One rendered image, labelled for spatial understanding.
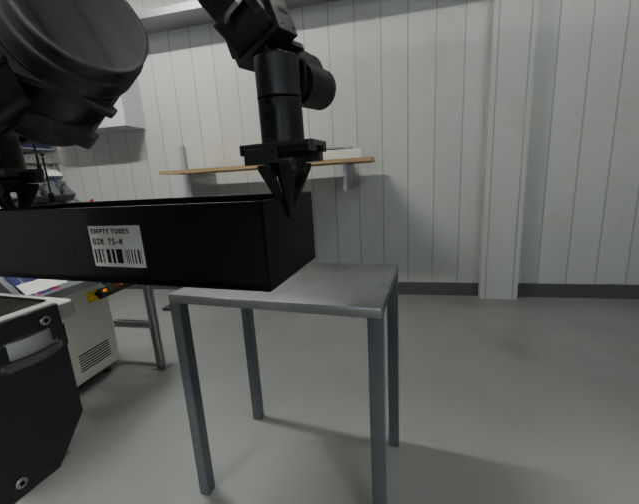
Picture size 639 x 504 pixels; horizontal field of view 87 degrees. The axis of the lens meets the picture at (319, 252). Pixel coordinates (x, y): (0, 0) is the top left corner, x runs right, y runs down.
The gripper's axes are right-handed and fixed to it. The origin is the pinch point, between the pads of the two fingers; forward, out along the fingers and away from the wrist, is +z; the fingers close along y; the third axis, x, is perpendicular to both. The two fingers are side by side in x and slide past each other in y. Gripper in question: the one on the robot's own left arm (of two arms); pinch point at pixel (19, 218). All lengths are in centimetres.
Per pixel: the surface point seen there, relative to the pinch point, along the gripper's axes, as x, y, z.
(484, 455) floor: -85, -98, 110
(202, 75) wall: -256, 134, -102
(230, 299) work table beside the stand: -40, -17, 31
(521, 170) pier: -273, -144, 1
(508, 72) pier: -272, -130, -73
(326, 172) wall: -267, 18, -6
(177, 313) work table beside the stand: -40, 4, 37
